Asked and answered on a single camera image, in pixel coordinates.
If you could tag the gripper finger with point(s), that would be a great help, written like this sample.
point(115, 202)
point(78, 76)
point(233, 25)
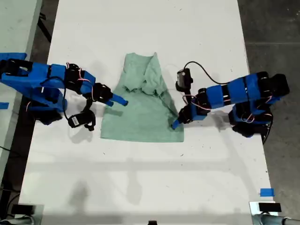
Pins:
point(110, 103)
point(177, 124)
point(119, 100)

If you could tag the pale green T-shirt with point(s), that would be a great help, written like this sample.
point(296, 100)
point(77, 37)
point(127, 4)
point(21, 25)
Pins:
point(140, 122)

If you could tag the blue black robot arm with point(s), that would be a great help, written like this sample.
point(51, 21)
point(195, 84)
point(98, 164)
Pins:
point(28, 77)
point(236, 90)

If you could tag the black metal strut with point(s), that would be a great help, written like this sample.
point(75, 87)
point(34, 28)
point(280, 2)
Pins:
point(45, 27)

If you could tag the long blue tape strip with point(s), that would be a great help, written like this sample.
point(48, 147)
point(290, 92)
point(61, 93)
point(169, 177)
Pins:
point(11, 55)

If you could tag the small black object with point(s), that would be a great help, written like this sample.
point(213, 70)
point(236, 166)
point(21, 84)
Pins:
point(152, 223)

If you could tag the blue tape rectangle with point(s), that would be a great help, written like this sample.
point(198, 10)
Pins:
point(267, 192)

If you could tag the small black box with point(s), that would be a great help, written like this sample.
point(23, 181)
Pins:
point(269, 207)
point(23, 209)

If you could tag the grey tube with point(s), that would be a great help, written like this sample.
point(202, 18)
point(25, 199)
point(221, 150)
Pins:
point(269, 220)

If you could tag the black camera stalk, gripper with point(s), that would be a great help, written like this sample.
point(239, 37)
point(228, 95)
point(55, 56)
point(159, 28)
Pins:
point(191, 97)
point(87, 105)

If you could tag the black camera box, gripper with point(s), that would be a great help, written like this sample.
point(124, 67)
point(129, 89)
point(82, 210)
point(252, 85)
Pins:
point(181, 78)
point(76, 120)

